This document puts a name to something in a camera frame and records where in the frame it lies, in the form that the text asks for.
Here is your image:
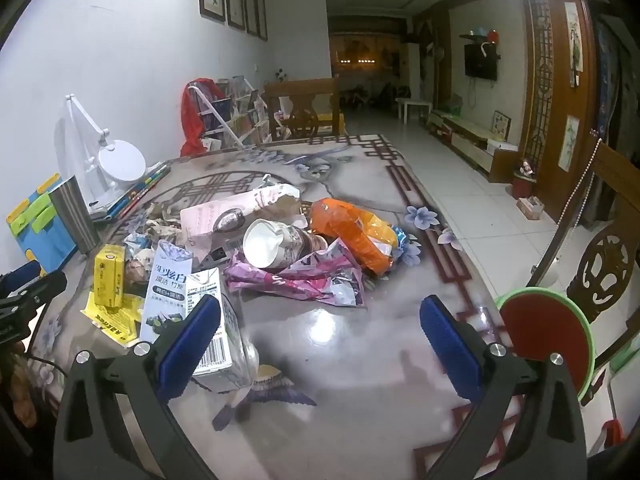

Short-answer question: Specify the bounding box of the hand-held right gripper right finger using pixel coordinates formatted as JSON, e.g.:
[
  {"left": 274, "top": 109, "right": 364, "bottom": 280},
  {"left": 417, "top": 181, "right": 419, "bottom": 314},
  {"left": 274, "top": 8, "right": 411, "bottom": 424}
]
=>
[{"left": 419, "top": 295, "right": 587, "bottom": 480}]

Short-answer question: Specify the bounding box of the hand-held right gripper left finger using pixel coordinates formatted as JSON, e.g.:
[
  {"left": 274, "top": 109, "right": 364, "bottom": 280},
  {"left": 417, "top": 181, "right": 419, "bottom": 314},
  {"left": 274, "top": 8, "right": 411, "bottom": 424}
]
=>
[{"left": 52, "top": 294, "right": 222, "bottom": 480}]

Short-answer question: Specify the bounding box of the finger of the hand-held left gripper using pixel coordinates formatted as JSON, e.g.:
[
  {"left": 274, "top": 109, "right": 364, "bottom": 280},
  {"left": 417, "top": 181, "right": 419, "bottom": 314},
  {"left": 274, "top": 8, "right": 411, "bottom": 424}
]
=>
[
  {"left": 0, "top": 271, "right": 68, "bottom": 317},
  {"left": 0, "top": 259, "right": 42, "bottom": 295}
]

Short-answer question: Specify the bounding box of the clear plastic bottle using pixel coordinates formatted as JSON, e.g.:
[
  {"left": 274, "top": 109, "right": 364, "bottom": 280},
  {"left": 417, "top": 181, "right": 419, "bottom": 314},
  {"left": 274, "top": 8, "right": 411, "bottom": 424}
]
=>
[{"left": 222, "top": 295, "right": 263, "bottom": 391}]

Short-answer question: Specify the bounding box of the red bin with green rim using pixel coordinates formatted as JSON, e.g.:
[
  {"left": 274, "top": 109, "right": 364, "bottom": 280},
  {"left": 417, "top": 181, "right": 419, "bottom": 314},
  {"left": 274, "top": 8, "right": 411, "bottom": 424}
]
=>
[{"left": 494, "top": 287, "right": 596, "bottom": 406}]

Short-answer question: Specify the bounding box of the printed paper cup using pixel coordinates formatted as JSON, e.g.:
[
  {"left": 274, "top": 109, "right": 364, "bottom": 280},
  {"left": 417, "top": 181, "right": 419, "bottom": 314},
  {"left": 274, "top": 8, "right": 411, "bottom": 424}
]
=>
[{"left": 242, "top": 218, "right": 328, "bottom": 272}]

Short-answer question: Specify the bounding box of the blue yellow book stand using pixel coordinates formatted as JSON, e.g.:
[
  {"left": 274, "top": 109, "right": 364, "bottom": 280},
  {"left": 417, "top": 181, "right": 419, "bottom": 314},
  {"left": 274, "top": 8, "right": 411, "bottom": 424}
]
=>
[{"left": 6, "top": 174, "right": 78, "bottom": 273}]

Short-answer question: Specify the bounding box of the white printed carton box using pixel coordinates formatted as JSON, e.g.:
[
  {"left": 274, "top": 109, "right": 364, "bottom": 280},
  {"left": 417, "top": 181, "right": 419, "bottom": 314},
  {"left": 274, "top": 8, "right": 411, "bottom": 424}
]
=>
[{"left": 139, "top": 240, "right": 236, "bottom": 378}]

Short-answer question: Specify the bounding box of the small yellow box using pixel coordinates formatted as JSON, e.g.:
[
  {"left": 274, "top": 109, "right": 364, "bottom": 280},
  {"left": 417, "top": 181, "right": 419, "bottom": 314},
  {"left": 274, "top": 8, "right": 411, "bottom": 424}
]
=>
[{"left": 94, "top": 244, "right": 126, "bottom": 307}]

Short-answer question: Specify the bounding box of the flat yellow wrapper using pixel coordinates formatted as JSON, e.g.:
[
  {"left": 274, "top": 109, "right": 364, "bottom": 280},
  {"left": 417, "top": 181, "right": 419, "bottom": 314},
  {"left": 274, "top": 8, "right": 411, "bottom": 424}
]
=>
[{"left": 82, "top": 292, "right": 146, "bottom": 346}]

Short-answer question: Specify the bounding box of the grey striped book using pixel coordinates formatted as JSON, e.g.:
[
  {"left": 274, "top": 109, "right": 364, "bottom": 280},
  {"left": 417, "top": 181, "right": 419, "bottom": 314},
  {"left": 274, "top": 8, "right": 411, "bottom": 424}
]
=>
[{"left": 49, "top": 176, "right": 101, "bottom": 255}]

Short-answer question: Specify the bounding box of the pink paper bag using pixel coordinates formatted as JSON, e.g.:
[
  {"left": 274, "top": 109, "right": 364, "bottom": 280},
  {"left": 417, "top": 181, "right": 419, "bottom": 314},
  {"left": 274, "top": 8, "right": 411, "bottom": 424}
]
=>
[{"left": 180, "top": 182, "right": 301, "bottom": 256}]

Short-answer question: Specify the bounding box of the coloured pencils bundle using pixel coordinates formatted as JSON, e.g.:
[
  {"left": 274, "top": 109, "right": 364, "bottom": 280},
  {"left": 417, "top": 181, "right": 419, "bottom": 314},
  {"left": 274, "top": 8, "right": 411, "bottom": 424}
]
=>
[{"left": 90, "top": 162, "right": 171, "bottom": 221}]

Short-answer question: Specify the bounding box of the purple plastic wrapper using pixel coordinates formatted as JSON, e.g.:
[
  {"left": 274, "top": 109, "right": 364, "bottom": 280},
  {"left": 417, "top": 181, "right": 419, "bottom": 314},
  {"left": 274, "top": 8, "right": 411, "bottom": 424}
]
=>
[{"left": 223, "top": 240, "right": 368, "bottom": 308}]

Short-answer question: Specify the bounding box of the white desk lamp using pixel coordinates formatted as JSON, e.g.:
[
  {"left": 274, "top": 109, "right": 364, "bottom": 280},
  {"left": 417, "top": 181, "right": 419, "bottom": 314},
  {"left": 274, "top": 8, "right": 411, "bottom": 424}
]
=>
[{"left": 60, "top": 94, "right": 147, "bottom": 213}]

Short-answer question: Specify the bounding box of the orange snack bag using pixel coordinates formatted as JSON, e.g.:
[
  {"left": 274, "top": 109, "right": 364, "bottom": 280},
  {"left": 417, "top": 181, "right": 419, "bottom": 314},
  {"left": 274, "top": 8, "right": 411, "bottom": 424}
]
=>
[{"left": 310, "top": 198, "right": 401, "bottom": 276}]

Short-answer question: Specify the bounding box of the tissue box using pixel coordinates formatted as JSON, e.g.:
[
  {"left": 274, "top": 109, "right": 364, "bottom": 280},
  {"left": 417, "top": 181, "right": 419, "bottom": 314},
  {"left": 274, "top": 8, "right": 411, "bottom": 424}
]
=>
[{"left": 517, "top": 196, "right": 545, "bottom": 221}]

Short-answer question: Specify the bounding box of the red floor pot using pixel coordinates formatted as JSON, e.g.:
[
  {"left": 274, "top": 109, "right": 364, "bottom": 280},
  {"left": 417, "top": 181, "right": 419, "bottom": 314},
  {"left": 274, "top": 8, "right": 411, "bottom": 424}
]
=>
[{"left": 512, "top": 159, "right": 538, "bottom": 198}]

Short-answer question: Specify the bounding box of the low television cabinet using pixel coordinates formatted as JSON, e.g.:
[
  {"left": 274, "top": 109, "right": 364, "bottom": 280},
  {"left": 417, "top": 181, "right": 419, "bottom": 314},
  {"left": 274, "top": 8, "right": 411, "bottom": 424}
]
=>
[{"left": 430, "top": 110, "right": 521, "bottom": 183}]

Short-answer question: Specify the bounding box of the white magazine rack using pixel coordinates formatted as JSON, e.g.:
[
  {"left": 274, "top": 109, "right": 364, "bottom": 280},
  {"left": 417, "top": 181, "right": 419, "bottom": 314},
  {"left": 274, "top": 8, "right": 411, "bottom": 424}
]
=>
[{"left": 187, "top": 76, "right": 271, "bottom": 150}]

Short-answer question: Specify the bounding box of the red cloth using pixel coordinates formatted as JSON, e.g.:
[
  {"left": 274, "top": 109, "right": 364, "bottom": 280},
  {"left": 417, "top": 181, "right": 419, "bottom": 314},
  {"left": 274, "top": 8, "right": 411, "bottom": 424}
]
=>
[{"left": 180, "top": 78, "right": 226, "bottom": 157}]

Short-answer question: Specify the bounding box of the small white table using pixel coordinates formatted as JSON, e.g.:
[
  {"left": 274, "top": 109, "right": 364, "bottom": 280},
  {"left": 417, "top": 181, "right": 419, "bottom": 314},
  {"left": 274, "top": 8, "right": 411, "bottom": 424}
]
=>
[{"left": 396, "top": 98, "right": 432, "bottom": 125}]

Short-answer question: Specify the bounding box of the wooden chair with carved back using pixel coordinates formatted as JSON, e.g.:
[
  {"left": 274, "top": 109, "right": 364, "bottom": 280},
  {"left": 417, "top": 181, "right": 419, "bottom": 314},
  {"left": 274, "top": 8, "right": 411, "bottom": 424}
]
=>
[{"left": 263, "top": 77, "right": 342, "bottom": 142}]

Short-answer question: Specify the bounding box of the wooden lattice partition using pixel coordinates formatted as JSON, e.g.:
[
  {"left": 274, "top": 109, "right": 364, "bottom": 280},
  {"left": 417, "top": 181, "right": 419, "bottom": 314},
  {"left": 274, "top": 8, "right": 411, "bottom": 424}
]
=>
[{"left": 520, "top": 0, "right": 601, "bottom": 221}]

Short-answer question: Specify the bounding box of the white standing air conditioner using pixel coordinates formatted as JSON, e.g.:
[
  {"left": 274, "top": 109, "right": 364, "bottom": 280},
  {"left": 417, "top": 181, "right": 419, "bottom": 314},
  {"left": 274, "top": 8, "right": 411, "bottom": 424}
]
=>
[{"left": 402, "top": 42, "right": 423, "bottom": 101}]

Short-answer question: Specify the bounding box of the black cable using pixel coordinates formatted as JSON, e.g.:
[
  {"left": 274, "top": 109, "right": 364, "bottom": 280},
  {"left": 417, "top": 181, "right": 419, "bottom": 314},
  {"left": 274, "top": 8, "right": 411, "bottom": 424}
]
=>
[{"left": 24, "top": 356, "right": 67, "bottom": 377}]

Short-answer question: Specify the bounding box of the white bead string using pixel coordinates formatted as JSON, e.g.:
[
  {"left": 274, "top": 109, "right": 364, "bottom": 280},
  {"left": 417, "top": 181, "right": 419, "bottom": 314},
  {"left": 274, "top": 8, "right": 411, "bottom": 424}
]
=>
[{"left": 556, "top": 136, "right": 602, "bottom": 242}]

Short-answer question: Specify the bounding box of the leaning picture frame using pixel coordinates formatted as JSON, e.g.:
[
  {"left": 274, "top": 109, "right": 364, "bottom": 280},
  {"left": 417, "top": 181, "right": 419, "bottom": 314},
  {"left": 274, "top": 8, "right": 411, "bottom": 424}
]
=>
[{"left": 492, "top": 111, "right": 512, "bottom": 142}]

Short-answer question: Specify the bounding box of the wall television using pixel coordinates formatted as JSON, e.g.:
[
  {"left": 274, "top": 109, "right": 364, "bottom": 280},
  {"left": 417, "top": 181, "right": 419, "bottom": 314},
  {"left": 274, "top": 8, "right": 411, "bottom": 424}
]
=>
[{"left": 464, "top": 43, "right": 499, "bottom": 81}]

